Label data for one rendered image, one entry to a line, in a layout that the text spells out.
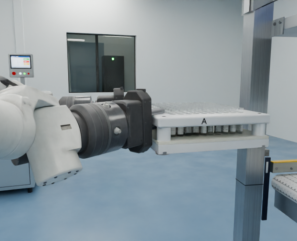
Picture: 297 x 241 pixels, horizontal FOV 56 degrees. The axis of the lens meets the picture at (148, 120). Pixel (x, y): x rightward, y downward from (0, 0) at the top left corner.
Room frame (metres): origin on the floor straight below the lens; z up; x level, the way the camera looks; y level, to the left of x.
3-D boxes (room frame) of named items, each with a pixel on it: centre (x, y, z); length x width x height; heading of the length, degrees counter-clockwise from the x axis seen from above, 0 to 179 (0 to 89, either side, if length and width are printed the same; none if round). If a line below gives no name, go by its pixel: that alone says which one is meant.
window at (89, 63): (5.66, 0.92, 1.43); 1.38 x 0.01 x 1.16; 107
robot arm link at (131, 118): (0.50, 0.05, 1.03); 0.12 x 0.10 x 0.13; 138
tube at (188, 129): (0.57, -0.08, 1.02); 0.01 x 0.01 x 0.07
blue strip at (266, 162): (0.81, -0.36, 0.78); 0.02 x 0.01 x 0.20; 99
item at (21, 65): (3.00, 1.35, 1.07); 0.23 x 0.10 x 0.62; 107
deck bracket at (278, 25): (0.79, -0.35, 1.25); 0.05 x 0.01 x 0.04; 9
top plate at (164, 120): (0.66, -0.10, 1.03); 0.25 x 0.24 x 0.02; 15
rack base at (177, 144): (0.66, -0.10, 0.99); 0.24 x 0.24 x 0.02; 15
